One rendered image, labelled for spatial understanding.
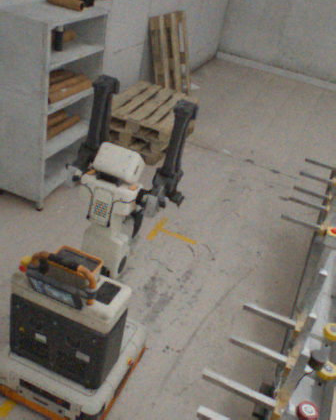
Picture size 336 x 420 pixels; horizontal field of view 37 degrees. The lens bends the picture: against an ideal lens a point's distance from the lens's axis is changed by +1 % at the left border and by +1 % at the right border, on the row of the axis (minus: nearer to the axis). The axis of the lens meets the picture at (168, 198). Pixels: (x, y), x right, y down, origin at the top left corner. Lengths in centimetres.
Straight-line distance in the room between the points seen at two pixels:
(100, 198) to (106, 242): 29
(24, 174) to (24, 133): 37
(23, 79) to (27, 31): 36
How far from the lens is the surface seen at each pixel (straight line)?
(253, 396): 211
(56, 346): 260
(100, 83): 253
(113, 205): 238
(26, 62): 389
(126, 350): 289
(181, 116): 237
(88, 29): 460
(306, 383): 259
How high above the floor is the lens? 244
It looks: 31 degrees down
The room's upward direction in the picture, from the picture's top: 12 degrees clockwise
